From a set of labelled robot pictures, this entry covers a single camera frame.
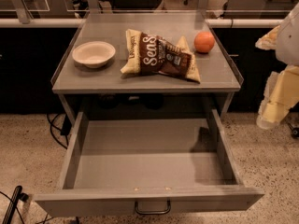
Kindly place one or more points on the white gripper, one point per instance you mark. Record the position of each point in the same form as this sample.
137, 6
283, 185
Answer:
288, 45

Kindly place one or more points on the grey top drawer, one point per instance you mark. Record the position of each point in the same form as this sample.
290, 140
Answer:
148, 167

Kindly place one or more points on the grey drawer cabinet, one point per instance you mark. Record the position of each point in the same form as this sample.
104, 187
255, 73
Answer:
218, 73

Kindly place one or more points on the black caster wheel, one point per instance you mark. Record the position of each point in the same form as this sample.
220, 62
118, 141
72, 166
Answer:
294, 131

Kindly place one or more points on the orange fruit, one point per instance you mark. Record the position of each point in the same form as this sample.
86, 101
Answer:
204, 42

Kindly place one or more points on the brown chip bag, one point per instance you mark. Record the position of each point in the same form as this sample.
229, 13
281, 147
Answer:
152, 54

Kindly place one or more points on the white paper bowl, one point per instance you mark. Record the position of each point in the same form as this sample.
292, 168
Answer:
93, 54

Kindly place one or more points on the black stand foot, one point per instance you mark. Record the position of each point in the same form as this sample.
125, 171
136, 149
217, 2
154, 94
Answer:
18, 195

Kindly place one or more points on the white horizontal rail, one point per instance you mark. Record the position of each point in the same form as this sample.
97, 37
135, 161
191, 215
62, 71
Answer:
72, 23

